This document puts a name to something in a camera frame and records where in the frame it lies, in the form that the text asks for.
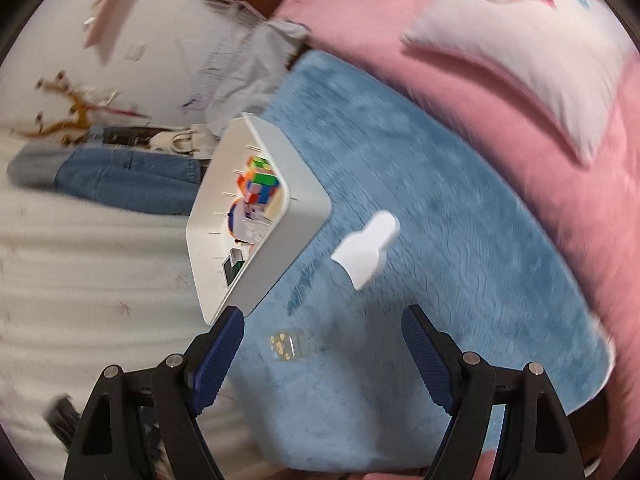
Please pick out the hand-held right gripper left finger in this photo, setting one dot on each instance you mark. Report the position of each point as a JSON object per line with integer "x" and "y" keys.
{"x": 220, "y": 360}

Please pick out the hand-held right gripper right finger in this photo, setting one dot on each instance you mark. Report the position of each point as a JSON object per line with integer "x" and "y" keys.
{"x": 425, "y": 355}

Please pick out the white small bottle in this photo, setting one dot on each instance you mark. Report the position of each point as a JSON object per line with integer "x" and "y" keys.
{"x": 362, "y": 255}

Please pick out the white storage bin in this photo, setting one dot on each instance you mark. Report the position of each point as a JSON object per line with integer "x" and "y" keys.
{"x": 300, "y": 210}

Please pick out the small clear packet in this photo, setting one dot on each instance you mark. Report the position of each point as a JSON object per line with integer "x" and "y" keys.
{"x": 287, "y": 345}

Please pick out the green and black small item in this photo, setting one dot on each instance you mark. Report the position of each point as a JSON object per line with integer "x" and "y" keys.
{"x": 232, "y": 265}

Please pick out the blue fluffy mat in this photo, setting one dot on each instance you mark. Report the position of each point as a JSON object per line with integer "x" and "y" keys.
{"x": 450, "y": 210}

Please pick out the dark object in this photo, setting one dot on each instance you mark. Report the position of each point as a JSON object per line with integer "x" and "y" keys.
{"x": 62, "y": 417}

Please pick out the multicoloured puzzle cube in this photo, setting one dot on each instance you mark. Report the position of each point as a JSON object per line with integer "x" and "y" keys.
{"x": 257, "y": 180}

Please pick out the blue jeans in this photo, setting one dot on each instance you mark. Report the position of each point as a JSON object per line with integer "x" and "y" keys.
{"x": 125, "y": 175}

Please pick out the white handbag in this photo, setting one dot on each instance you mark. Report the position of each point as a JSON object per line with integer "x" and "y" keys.
{"x": 187, "y": 142}

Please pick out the black belt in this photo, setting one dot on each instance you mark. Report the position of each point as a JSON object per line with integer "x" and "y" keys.
{"x": 125, "y": 136}

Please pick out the light grey cloth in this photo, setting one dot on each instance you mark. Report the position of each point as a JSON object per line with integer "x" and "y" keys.
{"x": 250, "y": 75}

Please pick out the white printed pillow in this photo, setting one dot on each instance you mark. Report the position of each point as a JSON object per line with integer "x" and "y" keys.
{"x": 525, "y": 50}

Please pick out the pink blanket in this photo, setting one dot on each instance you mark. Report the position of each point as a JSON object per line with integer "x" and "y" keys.
{"x": 380, "y": 20}

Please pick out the branch-shaped wall hook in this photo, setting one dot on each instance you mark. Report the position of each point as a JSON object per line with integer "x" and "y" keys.
{"x": 77, "y": 107}

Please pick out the pink wall shelf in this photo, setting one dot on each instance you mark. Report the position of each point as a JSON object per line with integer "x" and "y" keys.
{"x": 117, "y": 10}

